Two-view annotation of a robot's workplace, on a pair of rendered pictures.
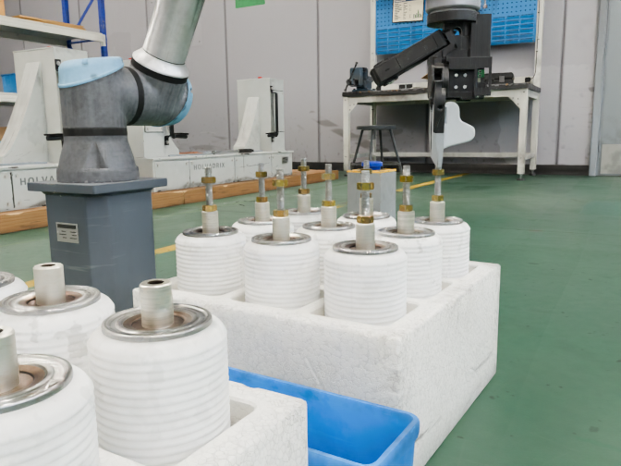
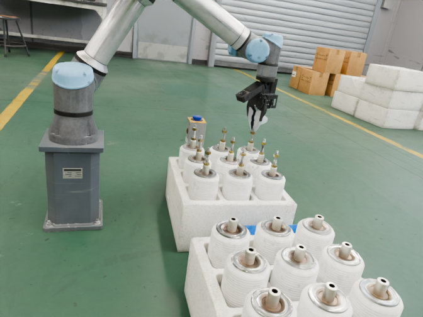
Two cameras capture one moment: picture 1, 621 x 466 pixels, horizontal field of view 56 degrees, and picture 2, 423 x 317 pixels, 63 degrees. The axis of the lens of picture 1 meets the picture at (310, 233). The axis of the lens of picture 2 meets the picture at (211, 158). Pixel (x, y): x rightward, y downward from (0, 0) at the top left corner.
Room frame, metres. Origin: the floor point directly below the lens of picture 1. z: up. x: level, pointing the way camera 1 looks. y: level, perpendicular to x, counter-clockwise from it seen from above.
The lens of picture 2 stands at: (0.09, 0.90, 0.71)
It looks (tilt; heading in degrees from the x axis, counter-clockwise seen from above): 21 degrees down; 312
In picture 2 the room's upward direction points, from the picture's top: 8 degrees clockwise
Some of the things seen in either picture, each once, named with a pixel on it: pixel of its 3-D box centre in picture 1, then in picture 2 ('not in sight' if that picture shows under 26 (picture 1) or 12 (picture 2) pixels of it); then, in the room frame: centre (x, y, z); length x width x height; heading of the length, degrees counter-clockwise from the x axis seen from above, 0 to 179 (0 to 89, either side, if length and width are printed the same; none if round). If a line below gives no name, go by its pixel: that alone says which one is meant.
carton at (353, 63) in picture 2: not in sight; (349, 62); (2.13, -3.93, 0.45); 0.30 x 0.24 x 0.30; 149
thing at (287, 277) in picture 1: (283, 309); (235, 198); (0.72, 0.04, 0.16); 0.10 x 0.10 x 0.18
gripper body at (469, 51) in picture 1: (456, 59); (264, 92); (0.86, -0.21, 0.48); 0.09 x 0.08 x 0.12; 83
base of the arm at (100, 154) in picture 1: (97, 153); (73, 122); (1.13, 0.41, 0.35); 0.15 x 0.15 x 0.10
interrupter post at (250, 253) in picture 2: not in sight; (249, 256); (0.41, 0.37, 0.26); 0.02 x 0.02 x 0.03
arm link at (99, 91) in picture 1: (95, 91); (73, 86); (1.14, 0.41, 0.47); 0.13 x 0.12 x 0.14; 144
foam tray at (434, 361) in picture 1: (329, 335); (223, 199); (0.82, -0.03, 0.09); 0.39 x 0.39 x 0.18; 58
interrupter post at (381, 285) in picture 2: not in sight; (381, 287); (0.19, 0.23, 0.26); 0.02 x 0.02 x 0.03
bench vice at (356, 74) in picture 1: (359, 78); not in sight; (5.34, -0.46, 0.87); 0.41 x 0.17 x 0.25; 151
